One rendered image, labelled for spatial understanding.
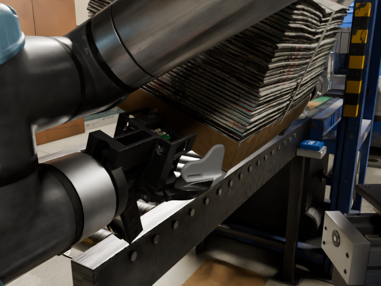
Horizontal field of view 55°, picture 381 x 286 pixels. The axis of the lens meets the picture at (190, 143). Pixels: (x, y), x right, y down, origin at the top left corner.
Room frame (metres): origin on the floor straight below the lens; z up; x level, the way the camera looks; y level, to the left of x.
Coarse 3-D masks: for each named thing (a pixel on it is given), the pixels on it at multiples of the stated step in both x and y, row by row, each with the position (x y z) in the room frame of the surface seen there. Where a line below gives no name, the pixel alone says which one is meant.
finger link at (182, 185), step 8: (176, 184) 0.38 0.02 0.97; (184, 184) 0.39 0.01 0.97; (192, 184) 0.40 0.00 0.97; (200, 184) 0.41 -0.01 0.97; (208, 184) 0.42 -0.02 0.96; (168, 192) 0.37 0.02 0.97; (176, 192) 0.38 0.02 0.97; (184, 192) 0.38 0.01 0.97; (192, 192) 0.39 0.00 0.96; (200, 192) 0.40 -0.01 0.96; (168, 200) 0.37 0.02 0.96; (176, 200) 0.38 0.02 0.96; (184, 200) 0.38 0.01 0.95
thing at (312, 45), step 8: (320, 24) 0.58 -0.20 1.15; (320, 32) 0.60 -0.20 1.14; (312, 40) 0.58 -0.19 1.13; (312, 48) 0.58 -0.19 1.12; (304, 56) 0.56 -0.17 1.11; (304, 64) 0.59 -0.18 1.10; (296, 80) 0.58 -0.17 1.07; (296, 88) 0.59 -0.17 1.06; (288, 96) 0.57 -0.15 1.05; (288, 104) 0.60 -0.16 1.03
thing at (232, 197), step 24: (288, 144) 1.32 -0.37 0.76; (240, 168) 0.94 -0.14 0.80; (264, 168) 1.11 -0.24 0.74; (216, 192) 0.82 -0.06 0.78; (240, 192) 0.95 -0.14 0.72; (144, 216) 0.65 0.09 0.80; (168, 216) 0.65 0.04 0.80; (192, 216) 0.72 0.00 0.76; (216, 216) 0.82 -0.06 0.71; (120, 240) 0.56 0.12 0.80; (144, 240) 0.58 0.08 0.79; (168, 240) 0.64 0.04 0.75; (192, 240) 0.72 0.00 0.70; (72, 264) 0.50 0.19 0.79; (96, 264) 0.49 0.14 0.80; (120, 264) 0.53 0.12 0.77; (144, 264) 0.58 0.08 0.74; (168, 264) 0.64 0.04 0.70
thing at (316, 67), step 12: (324, 0) 0.67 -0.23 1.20; (336, 12) 0.63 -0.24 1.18; (336, 24) 0.68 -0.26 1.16; (324, 36) 0.64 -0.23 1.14; (324, 48) 0.67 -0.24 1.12; (312, 60) 0.62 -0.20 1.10; (324, 60) 0.72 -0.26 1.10; (312, 72) 0.66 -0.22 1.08; (312, 84) 0.72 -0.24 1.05; (300, 96) 0.66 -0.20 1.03
